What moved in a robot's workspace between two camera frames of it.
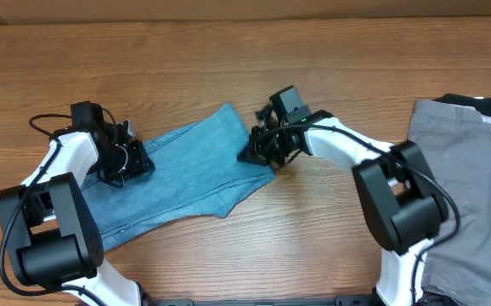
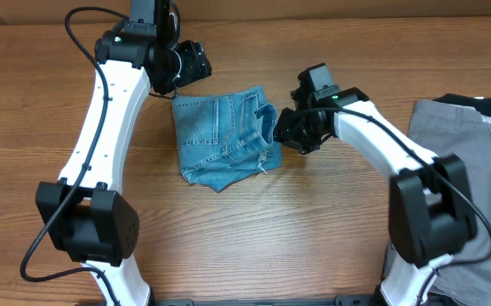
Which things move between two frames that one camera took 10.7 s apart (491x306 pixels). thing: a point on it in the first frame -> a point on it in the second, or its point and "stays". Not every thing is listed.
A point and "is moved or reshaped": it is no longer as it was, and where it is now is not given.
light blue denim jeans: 205,168 is moved or reshaped
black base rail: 341,301 stays
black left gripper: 139,163 -> 197,66
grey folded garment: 476,158 stays
